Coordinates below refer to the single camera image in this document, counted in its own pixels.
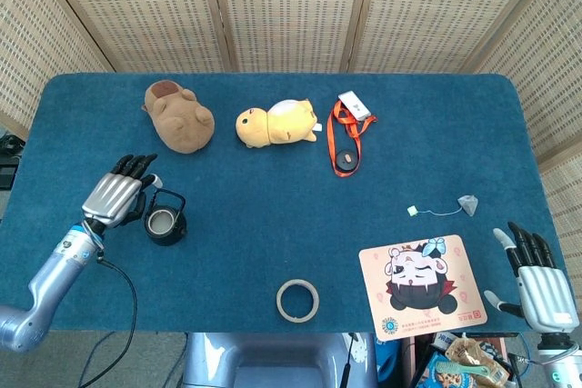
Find blue carpet table cover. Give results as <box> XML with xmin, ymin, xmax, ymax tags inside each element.
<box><xmin>0</xmin><ymin>72</ymin><xmax>575</xmax><ymax>334</ymax></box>

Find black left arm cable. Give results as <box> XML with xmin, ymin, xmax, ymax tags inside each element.
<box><xmin>58</xmin><ymin>246</ymin><xmax>139</xmax><ymax>388</ymax></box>

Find yellow bear plush toy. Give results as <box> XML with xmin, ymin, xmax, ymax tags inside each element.
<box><xmin>235</xmin><ymin>97</ymin><xmax>324</xmax><ymax>150</ymax></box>

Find round grey disc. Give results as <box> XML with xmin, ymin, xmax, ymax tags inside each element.
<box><xmin>335</xmin><ymin>149</ymin><xmax>360</xmax><ymax>172</ymax></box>

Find blue cookie box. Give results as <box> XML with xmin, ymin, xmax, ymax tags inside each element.
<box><xmin>417</xmin><ymin>351</ymin><xmax>474</xmax><ymax>388</ymax></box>

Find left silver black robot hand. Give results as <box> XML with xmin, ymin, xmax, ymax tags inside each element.
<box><xmin>80</xmin><ymin>153</ymin><xmax>161</xmax><ymax>230</ymax></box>

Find brown capybara plush toy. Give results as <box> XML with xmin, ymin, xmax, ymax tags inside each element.
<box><xmin>141</xmin><ymin>80</ymin><xmax>216</xmax><ymax>154</ymax></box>

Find clear packing tape roll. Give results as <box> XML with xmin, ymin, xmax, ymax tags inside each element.
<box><xmin>276</xmin><ymin>278</ymin><xmax>320</xmax><ymax>323</ymax></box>

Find black equipment beside table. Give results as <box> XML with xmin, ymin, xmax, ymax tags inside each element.
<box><xmin>0</xmin><ymin>131</ymin><xmax>22</xmax><ymax>189</ymax></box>

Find woven folding screen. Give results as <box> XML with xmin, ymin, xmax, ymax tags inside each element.
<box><xmin>0</xmin><ymin>0</ymin><xmax>582</xmax><ymax>284</ymax></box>

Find cartoon girl mouse pad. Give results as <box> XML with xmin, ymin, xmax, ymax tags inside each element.
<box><xmin>358</xmin><ymin>234</ymin><xmax>488</xmax><ymax>343</ymax></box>

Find silver robot torso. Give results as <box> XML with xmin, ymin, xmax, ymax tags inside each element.
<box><xmin>181</xmin><ymin>332</ymin><xmax>378</xmax><ymax>388</ymax></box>

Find black teapot with bail handle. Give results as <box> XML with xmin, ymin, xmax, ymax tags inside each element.
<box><xmin>144</xmin><ymin>187</ymin><xmax>188</xmax><ymax>247</ymax></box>

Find orange lanyard strap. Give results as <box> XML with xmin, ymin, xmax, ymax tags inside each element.
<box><xmin>326</xmin><ymin>99</ymin><xmax>378</xmax><ymax>177</ymax></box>

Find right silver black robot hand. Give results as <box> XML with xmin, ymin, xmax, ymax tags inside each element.
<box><xmin>482</xmin><ymin>222</ymin><xmax>577</xmax><ymax>333</ymax></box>

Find green plastic comb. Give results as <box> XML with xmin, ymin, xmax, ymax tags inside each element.
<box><xmin>434</xmin><ymin>360</ymin><xmax>486</xmax><ymax>380</ymax></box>

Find tea bag with green tag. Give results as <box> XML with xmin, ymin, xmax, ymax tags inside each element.
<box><xmin>406</xmin><ymin>194</ymin><xmax>479</xmax><ymax>218</ymax></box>

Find white badge card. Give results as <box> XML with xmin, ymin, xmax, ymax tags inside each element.
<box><xmin>337</xmin><ymin>90</ymin><xmax>372</xmax><ymax>122</ymax></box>

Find snack packages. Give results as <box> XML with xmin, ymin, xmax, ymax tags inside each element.
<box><xmin>444</xmin><ymin>337</ymin><xmax>511</xmax><ymax>387</ymax></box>

